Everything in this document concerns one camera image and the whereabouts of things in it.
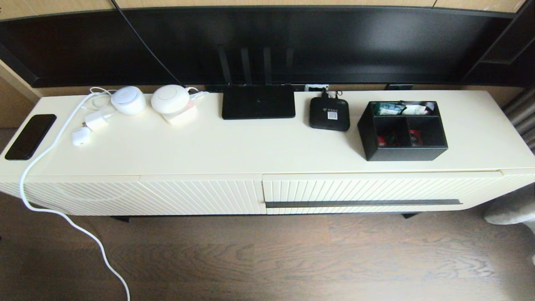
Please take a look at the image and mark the black router with antennas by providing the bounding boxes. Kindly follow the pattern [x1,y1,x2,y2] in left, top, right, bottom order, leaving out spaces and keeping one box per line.
[217,45,296,120]

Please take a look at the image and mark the cream square socket block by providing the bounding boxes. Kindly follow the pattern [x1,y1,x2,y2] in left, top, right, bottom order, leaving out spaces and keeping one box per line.
[161,105,198,125]

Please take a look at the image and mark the cream drawer with black handle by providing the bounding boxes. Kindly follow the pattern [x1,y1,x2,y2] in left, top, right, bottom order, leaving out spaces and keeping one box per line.
[262,171,504,215]

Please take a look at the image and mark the cream TV cabinet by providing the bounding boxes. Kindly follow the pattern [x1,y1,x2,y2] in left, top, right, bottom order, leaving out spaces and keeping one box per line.
[0,90,535,222]

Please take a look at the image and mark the black smartphone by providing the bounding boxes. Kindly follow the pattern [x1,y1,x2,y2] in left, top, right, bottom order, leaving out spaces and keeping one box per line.
[5,114,57,161]

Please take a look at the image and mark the white earbuds case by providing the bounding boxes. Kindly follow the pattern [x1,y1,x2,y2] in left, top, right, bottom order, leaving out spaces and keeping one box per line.
[71,127,91,146]

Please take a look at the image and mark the black flat television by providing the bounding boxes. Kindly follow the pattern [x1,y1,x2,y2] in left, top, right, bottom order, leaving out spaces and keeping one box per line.
[0,5,519,89]

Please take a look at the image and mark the thin white charger cable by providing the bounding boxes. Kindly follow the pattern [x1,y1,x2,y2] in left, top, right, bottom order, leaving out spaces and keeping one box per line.
[82,87,117,110]

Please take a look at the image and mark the green snack packet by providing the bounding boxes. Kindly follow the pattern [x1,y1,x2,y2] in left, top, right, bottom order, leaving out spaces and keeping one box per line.
[373,103,406,116]

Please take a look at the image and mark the black wall shelf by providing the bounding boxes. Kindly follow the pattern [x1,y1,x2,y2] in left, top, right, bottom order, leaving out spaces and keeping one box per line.
[462,0,535,86]

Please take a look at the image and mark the small white dome speaker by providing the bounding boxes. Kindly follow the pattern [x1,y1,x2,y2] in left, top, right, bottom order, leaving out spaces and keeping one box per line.
[111,86,147,115]

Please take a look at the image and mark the black compartment organizer box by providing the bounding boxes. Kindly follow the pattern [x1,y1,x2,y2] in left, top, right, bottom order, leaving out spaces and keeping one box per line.
[357,100,449,162]

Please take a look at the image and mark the white round puck device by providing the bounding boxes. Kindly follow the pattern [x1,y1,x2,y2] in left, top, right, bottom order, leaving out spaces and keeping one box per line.
[150,84,191,114]

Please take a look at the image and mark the black square set-top box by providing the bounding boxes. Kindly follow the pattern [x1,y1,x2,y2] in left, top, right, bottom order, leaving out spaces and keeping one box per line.
[309,97,351,132]

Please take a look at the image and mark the thin black hanging cable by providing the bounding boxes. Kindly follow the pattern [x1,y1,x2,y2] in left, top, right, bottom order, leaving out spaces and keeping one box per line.
[110,0,184,86]

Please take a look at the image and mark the white charger adapter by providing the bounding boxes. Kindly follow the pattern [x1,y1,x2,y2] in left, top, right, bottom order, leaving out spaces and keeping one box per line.
[84,110,115,132]

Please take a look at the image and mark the grey curtain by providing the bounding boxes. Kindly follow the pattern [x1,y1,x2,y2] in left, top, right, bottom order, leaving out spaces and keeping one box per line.
[502,86,535,151]

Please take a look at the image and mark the thick white power cable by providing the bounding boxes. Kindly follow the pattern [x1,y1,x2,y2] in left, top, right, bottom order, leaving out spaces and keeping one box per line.
[19,92,131,301]

